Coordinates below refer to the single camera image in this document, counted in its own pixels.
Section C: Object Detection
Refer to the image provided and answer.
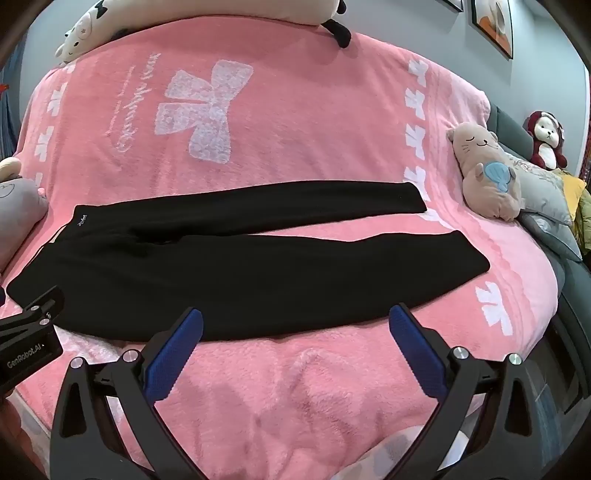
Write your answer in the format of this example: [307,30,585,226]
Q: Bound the black pants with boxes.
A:
[6,181,491,344]

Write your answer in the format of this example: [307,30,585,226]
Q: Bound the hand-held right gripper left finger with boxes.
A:
[48,307,206,480]

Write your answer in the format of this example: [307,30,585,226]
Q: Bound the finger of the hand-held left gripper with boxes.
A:
[0,285,65,334]

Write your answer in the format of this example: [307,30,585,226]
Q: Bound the yellow pillow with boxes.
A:
[558,171,588,222]

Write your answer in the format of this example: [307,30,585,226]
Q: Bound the large framed picture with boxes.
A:
[471,0,514,60]

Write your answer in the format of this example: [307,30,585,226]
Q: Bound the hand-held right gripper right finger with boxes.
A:
[388,302,561,480]

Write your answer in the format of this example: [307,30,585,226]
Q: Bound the grey plush toy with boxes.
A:
[0,157,49,273]

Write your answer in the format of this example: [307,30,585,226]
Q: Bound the pink bow-print blanket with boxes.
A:
[0,9,561,480]

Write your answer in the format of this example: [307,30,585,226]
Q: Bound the beige cat plush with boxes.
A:
[447,122,525,221]

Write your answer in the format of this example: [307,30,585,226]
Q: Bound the blue curtain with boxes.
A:
[0,48,33,158]

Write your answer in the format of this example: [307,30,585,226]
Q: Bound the white patterned cloth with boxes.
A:
[365,425,446,480]

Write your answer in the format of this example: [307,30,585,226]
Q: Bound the red monkey plush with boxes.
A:
[523,111,570,171]

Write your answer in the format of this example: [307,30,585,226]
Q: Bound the grey embroidered pillow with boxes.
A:
[505,150,573,227]

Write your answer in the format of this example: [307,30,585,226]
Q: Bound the plain grey pillow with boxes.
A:
[522,212,583,264]

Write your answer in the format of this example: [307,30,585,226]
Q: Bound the small black object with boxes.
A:
[55,0,352,65]

